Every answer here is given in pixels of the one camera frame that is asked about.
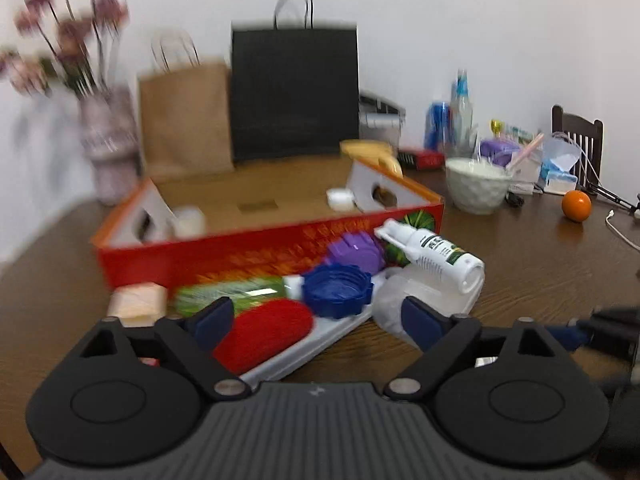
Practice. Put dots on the pink mottled vase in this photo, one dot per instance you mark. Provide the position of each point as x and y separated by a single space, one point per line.
110 150

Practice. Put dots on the orange fruit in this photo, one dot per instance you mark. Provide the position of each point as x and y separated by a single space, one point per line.
576 206

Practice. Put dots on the brown paper bag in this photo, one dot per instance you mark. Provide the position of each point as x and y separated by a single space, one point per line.
185 120

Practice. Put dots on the white round cap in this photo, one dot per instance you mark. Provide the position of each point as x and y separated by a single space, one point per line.
340 198

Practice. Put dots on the blue drink can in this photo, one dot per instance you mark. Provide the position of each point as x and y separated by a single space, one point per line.
439 122

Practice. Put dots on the blue ribbed lid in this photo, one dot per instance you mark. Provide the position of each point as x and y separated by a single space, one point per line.
335 290

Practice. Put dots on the black paper bag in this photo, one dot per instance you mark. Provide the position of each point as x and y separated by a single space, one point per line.
295 95

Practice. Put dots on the dark wooden chair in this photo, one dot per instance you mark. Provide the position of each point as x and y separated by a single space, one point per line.
580 130

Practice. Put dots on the white plastic tray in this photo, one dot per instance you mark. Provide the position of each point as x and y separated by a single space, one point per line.
305 360

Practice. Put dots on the clear glass bottle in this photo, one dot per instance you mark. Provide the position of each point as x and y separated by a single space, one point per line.
462 110

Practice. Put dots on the blue white tissue pack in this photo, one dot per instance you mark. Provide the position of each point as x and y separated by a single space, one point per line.
560 170

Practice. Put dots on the red cardboard box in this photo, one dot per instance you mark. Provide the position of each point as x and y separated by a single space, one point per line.
165 260

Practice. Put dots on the white spray bottle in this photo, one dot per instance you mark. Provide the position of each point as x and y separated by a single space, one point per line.
440 255

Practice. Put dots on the dried pink flowers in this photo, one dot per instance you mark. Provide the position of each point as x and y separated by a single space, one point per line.
75 30

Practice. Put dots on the red scrubbing sponge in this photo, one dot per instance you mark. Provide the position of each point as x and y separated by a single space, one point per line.
265 335

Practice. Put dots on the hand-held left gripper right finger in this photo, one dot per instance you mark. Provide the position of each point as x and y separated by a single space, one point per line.
420 325

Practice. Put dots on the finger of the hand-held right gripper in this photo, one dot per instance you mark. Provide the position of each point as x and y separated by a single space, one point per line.
567 335

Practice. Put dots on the purple plastic bag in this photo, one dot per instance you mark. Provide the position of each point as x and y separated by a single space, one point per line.
497 150

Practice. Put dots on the purple ribbed lid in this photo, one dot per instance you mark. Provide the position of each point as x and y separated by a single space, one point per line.
357 252

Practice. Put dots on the pink stick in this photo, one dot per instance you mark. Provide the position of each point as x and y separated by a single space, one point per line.
527 152

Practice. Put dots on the white textured bowl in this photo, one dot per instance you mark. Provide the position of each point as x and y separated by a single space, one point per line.
477 190

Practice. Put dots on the small red box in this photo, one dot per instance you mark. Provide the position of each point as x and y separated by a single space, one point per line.
425 159

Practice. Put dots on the translucent plastic container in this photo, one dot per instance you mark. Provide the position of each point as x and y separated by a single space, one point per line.
452 300

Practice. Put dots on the green transparent tube bottle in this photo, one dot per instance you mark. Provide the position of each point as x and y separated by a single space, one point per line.
235 292

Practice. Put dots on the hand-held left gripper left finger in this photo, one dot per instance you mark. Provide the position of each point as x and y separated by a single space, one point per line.
215 320

